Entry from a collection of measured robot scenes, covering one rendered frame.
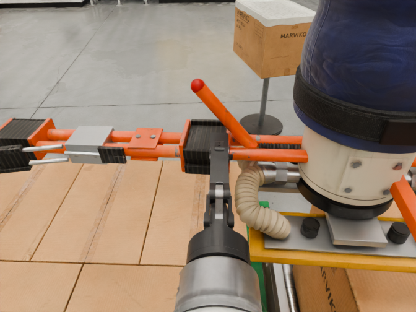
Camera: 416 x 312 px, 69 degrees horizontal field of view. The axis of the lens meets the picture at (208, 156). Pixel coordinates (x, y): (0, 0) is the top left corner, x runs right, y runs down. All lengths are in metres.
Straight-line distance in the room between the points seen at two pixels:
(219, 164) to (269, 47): 1.85
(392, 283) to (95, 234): 1.00
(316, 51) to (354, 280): 0.47
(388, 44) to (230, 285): 0.29
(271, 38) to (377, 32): 1.82
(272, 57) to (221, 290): 2.02
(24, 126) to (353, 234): 0.61
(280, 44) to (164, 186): 1.30
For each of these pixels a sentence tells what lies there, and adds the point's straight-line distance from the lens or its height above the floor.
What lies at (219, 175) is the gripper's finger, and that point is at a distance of 0.38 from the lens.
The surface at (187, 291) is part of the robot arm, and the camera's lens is 0.32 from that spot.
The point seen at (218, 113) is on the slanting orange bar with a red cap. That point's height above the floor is 1.28.
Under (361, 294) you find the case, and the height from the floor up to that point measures 0.95.
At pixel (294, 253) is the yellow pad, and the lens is 0.53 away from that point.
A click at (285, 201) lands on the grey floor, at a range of 2.16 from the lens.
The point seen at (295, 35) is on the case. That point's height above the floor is 0.90.
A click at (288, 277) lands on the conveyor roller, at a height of 0.55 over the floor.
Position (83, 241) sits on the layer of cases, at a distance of 1.30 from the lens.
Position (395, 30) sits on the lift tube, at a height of 1.43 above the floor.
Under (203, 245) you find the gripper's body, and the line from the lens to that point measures 0.35.
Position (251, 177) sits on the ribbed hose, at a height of 1.17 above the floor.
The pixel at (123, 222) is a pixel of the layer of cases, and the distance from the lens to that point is 1.31.
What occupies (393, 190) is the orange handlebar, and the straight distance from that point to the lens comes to 0.52.
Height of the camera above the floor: 1.52
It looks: 38 degrees down
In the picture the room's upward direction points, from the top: straight up
